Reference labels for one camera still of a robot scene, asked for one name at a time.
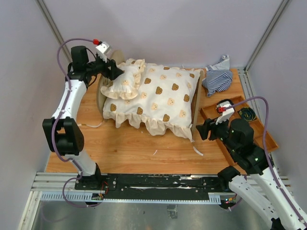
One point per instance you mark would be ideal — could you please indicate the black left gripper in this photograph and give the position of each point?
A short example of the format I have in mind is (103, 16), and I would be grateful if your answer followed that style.
(112, 73)

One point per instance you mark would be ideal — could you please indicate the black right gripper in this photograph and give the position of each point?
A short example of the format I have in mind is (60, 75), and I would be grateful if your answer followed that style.
(207, 124)

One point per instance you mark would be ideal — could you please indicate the wooden striped pet bed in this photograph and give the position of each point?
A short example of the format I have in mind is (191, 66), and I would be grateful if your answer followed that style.
(195, 99)

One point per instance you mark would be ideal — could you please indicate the small bear print pillow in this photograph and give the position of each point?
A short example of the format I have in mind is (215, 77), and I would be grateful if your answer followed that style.
(126, 86)

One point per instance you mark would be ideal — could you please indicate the large bear print cushion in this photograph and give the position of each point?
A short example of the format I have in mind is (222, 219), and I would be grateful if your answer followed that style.
(163, 101)

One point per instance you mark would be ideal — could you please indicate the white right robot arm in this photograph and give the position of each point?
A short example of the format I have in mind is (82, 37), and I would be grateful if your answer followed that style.
(275, 204)

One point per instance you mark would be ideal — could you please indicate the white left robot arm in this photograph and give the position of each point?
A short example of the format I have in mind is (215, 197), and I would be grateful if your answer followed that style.
(63, 135)

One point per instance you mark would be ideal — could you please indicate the blue yellow rolled fabric item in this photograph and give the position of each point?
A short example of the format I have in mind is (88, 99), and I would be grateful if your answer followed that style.
(247, 114)

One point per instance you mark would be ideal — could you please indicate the blue striped cloth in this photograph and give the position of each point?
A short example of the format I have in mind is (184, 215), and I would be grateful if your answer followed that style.
(219, 77)

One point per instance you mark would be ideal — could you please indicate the wooden compartment tray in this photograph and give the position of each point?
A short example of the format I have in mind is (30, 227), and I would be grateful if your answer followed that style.
(261, 129)

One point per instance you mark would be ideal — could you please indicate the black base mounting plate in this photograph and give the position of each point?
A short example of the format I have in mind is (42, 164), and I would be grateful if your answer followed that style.
(153, 187)

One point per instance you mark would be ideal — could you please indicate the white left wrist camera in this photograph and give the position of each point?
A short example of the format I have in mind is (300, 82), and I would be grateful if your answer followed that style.
(103, 51)

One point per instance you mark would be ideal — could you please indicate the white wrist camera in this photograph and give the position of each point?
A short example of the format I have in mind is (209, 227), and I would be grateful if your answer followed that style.
(103, 51)
(225, 111)

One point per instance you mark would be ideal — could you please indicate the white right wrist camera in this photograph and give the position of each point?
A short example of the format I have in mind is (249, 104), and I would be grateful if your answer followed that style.
(225, 111)

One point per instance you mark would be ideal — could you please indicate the right aluminium frame post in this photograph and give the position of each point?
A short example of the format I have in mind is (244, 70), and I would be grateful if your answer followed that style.
(267, 33)

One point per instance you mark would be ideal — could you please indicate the aluminium frame post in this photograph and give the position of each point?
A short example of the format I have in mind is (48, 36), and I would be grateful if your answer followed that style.
(49, 19)
(267, 33)

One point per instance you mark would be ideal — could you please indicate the left aluminium frame post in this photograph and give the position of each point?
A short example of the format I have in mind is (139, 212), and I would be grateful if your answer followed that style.
(49, 19)

